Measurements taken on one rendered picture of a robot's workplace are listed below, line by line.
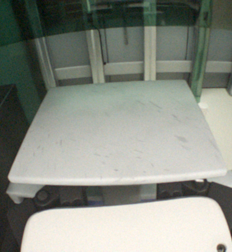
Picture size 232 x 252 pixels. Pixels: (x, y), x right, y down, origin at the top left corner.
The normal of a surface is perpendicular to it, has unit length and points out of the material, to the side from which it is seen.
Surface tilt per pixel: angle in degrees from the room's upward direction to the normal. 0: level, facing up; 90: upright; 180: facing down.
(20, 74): 90
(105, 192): 87
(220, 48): 90
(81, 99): 3
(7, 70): 90
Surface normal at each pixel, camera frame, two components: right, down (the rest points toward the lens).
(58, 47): 0.00, 0.68
